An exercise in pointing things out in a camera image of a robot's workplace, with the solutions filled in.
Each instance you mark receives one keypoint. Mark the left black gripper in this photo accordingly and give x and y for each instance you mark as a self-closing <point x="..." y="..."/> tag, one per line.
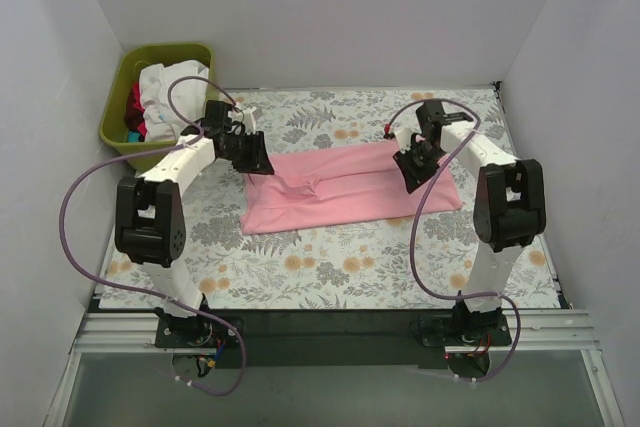
<point x="245" y="152"/>

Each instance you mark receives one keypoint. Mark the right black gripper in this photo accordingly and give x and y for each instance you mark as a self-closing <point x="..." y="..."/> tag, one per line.
<point x="417" y="161"/>

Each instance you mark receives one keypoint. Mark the pink t-shirt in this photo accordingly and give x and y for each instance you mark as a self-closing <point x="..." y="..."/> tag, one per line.
<point x="327" y="187"/>

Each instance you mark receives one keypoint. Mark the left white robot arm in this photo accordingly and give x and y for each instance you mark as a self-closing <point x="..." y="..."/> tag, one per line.
<point x="150" y="226"/>

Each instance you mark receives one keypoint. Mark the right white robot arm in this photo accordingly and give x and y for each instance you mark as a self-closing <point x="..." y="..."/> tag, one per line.
<point x="509" y="205"/>

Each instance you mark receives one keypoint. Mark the floral patterned table mat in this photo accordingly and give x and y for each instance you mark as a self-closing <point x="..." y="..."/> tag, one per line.
<point x="407" y="262"/>

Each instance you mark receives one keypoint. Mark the white t-shirt in bin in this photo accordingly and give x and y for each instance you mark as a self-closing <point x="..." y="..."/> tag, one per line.
<point x="161" y="122"/>

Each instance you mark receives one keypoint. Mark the turquoise garment in bin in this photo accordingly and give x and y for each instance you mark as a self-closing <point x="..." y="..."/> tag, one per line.
<point x="134" y="137"/>

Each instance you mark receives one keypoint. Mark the dark red garment in bin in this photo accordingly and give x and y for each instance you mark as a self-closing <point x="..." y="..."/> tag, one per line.
<point x="134" y="113"/>

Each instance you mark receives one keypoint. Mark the olive green plastic bin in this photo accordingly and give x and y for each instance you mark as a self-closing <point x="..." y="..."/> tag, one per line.
<point x="113" y="130"/>

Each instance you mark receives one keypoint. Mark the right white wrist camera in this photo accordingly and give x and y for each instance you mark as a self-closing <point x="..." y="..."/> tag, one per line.
<point x="405" y="137"/>

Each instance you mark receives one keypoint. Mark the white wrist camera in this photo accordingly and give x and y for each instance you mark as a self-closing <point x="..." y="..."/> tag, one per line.
<point x="405" y="137"/>
<point x="246" y="117"/>

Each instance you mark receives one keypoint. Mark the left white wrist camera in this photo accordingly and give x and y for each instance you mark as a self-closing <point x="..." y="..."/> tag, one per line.
<point x="246" y="117"/>

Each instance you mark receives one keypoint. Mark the aluminium frame rail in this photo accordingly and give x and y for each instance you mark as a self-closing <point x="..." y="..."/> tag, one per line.
<point x="118" y="332"/>

